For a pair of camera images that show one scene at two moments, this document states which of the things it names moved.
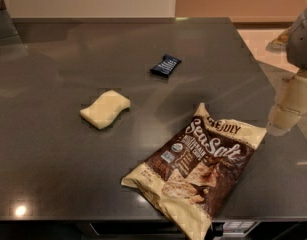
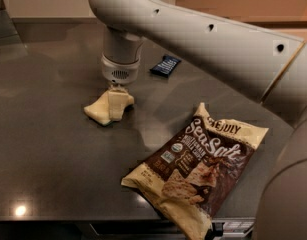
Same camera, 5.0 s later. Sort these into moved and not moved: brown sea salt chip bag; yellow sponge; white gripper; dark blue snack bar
Moved: yellow sponge; white gripper
Not moved: dark blue snack bar; brown sea salt chip bag
